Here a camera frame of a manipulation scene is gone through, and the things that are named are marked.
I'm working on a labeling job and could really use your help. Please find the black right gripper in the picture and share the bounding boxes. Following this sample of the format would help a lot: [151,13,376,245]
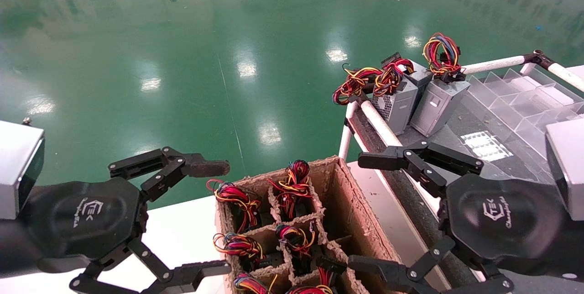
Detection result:
[348,141,569,294]

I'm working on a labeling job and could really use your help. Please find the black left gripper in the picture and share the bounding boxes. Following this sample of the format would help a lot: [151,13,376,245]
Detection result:
[21,147,232,294]

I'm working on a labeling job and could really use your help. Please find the brown cardboard divider box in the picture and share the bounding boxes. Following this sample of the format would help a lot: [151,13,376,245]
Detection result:
[214,156,407,294]

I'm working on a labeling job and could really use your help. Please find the grey power supply mesh side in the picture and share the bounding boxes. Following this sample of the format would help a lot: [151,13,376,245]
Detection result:
[332,67,419,136]

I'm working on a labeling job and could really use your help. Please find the dark grey felt mat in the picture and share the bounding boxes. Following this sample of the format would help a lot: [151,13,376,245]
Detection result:
[351,98,584,294]

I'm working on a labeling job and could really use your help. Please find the white label sheet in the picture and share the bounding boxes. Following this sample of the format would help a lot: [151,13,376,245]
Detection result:
[460,131,514,162]

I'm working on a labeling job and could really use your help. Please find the dark grey power supply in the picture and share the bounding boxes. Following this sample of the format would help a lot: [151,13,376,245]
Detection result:
[374,52,434,116]

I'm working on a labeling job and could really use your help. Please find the clear plastic divider tray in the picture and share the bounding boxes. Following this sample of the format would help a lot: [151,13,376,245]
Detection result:
[465,67,584,158]

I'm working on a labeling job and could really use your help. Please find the power supply with wire bundle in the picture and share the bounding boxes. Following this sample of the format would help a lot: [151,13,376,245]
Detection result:
[213,232,283,271]
[287,256,347,294]
[206,179,263,233]
[275,224,318,276]
[267,160,315,219]
[233,272,279,294]

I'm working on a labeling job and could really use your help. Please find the white pipe rack frame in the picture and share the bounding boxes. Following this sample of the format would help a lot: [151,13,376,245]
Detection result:
[339,50,584,215]

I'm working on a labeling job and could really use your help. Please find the grey power supply colourful wires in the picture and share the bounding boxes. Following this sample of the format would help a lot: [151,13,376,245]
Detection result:
[409,33,470,138]

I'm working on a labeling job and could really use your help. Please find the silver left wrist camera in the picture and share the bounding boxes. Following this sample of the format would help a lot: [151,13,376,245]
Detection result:
[0,118,45,220]

